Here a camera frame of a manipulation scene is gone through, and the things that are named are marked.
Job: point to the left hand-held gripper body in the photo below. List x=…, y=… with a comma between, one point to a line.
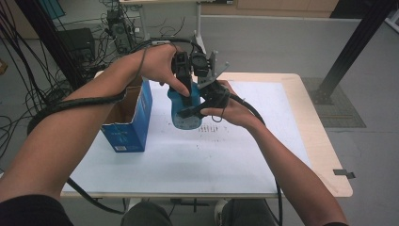
x=182, y=64

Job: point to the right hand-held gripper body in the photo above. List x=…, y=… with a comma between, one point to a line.
x=213, y=95

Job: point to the blue bottle with white cap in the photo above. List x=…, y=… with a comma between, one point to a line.
x=188, y=121

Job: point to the blue cardboard box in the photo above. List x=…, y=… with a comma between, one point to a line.
x=135, y=132

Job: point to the person's left hand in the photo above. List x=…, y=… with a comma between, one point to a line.
x=156, y=64

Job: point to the person's right hand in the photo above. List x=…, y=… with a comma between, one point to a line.
x=238, y=113

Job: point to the white desk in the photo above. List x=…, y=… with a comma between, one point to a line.
x=198, y=19

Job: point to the white paper sheet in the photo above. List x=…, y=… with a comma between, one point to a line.
x=188, y=163

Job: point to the computer tower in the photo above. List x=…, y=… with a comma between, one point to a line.
x=120, y=31

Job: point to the black equipment case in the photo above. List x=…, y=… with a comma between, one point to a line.
x=76, y=40

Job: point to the wooden cabinet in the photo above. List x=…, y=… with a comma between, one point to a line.
x=282, y=6

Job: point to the person's dark trousers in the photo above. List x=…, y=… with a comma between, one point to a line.
x=144, y=216

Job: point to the dark grey floor mat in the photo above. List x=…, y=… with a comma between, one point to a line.
x=345, y=114

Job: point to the black metal stand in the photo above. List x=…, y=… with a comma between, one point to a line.
x=47, y=34
x=354, y=40

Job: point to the grey tape strip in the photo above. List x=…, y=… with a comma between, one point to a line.
x=343, y=173

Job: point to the person's black shirt sleeve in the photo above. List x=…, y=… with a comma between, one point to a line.
x=31, y=212

